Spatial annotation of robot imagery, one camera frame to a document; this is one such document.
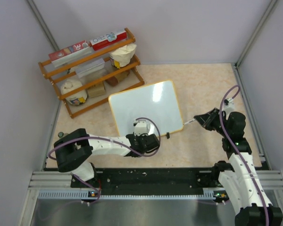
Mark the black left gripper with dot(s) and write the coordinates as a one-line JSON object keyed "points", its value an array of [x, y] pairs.
{"points": [[142, 135]]}

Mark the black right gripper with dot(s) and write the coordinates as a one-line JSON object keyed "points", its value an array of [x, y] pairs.
{"points": [[206, 119]]}

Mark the yellow framed whiteboard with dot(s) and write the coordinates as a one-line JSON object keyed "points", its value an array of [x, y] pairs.
{"points": [[157, 102]]}

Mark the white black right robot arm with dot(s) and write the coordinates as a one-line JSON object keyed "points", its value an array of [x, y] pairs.
{"points": [[238, 176]]}

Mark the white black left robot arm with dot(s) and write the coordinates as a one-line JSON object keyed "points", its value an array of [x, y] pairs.
{"points": [[73, 150]]}

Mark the reddish brown sponge stack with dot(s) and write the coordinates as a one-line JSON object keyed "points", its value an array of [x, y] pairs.
{"points": [[115, 80]]}

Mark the tan sponge stack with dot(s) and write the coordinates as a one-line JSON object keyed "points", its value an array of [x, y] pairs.
{"points": [[96, 90]]}

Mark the small glass bottle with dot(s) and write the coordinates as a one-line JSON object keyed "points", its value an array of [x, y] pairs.
{"points": [[62, 134]]}

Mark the orange wooden shelf rack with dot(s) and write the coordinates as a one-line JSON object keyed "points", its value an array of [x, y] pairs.
{"points": [[72, 91]]}

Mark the upper white paper-lid jar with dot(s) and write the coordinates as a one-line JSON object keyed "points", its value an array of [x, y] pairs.
{"points": [[122, 56]]}

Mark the clear plastic box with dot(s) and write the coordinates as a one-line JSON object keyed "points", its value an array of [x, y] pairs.
{"points": [[90, 68]]}

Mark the red white wrap box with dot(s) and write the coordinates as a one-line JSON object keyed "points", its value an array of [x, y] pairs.
{"points": [[108, 39]]}

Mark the red foil wrap box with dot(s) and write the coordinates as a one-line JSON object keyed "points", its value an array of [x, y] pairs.
{"points": [[70, 53]]}

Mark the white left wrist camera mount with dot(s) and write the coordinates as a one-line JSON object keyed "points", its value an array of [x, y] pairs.
{"points": [[141, 127]]}

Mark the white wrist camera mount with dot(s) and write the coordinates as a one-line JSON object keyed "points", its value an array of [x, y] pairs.
{"points": [[141, 127], [228, 106]]}

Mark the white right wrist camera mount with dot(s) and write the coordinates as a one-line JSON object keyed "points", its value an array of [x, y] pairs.
{"points": [[228, 106]]}

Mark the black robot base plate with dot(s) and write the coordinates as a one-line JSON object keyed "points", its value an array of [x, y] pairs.
{"points": [[153, 181]]}

